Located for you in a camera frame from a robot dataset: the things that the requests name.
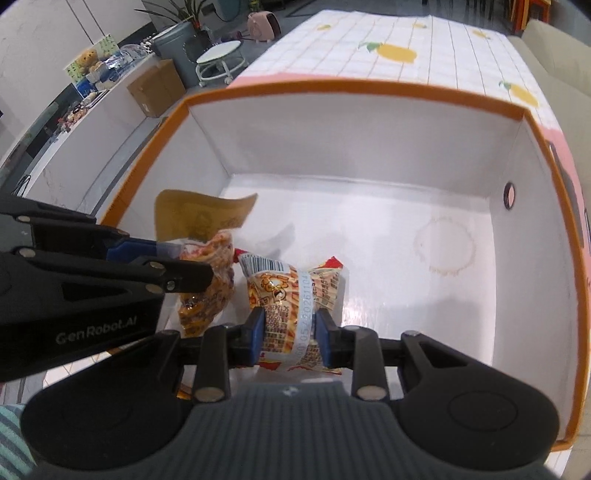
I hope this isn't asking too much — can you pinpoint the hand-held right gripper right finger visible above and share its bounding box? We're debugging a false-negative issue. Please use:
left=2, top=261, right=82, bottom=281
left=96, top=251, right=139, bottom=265
left=315, top=309, right=467, bottom=402

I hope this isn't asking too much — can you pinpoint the yellow packet of orange snacks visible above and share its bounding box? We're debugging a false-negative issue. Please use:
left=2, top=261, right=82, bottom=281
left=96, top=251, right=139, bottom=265
left=154, top=189, right=258, bottom=340

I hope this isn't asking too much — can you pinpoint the white counter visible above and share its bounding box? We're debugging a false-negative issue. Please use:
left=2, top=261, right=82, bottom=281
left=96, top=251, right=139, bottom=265
left=0, top=51, right=163, bottom=222

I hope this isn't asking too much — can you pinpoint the grey planter with plant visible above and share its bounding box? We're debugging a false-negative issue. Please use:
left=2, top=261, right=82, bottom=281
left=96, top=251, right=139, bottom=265
left=134, top=0, right=213, bottom=88

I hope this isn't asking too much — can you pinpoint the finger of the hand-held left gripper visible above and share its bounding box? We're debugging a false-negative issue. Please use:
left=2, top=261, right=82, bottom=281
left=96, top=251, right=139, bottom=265
left=18, top=249, right=215, bottom=297
left=0, top=196, right=182, bottom=264

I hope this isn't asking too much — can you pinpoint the cluster of small toys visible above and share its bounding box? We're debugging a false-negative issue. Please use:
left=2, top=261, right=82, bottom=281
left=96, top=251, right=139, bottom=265
left=58, top=104, right=90, bottom=130

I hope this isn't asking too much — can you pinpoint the pink bag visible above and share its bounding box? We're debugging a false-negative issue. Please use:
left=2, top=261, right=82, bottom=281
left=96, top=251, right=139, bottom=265
left=247, top=11, right=283, bottom=43

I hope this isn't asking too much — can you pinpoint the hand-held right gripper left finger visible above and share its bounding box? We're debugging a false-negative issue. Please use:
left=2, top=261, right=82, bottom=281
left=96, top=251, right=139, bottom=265
left=152, top=307, right=266, bottom=402

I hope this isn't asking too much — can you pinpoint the white round stool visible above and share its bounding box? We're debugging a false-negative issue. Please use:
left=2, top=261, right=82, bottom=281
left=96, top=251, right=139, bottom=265
left=195, top=41, right=245, bottom=86

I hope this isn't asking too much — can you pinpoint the orange chair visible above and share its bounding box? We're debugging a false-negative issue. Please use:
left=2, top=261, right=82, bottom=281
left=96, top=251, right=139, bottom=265
left=510, top=0, right=552, bottom=24

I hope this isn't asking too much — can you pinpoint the teal striped cloth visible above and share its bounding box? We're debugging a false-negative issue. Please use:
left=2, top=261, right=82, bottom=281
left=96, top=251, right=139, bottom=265
left=0, top=401, right=36, bottom=480

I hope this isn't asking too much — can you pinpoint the checked lemon print tablecloth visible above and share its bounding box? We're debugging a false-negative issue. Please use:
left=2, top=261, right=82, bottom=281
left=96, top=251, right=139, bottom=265
left=4, top=9, right=591, bottom=478

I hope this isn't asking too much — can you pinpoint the brown cardboard carton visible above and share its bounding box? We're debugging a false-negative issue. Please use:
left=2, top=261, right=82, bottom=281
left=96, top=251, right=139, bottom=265
left=127, top=59, right=186, bottom=118

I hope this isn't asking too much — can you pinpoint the orange white printed snack packet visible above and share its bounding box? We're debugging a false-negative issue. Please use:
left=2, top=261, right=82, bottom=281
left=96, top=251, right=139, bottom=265
left=236, top=251, right=349, bottom=374

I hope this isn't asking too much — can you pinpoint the orange cardboard box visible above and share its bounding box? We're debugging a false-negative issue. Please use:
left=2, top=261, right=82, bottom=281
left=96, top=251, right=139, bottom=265
left=99, top=78, right=580, bottom=453

